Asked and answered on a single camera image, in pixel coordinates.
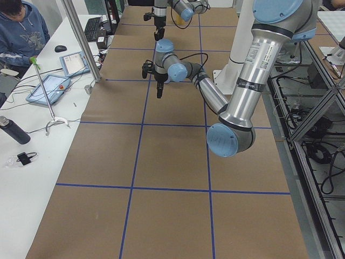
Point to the near blue teach pendant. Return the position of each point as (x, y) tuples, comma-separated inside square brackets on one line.
[(54, 85)]

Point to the light blue cup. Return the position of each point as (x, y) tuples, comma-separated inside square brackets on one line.
[(168, 80)]

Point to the far blue teach pendant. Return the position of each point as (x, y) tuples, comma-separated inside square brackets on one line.
[(74, 64)]

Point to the person in blue hoodie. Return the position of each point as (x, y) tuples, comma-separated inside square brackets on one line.
[(24, 34)]

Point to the black box on desk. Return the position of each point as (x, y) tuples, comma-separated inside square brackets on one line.
[(102, 42)]

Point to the yellow wooden cup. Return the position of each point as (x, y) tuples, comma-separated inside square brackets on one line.
[(179, 20)]

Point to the small black device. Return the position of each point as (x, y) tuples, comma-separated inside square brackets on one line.
[(25, 158)]

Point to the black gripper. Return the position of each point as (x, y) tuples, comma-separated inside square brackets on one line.
[(160, 78), (159, 24)]

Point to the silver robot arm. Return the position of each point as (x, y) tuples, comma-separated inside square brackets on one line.
[(185, 9), (272, 25)]

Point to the black computer mouse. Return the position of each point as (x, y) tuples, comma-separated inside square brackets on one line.
[(60, 48)]

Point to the blue teach pendant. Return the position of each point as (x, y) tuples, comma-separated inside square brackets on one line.
[(54, 85), (74, 64)]

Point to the aluminium frame post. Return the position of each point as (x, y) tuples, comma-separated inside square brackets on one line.
[(81, 38)]

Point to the black keyboard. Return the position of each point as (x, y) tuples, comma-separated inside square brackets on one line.
[(91, 28)]

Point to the black water bottle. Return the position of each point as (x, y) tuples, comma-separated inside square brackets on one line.
[(13, 130)]

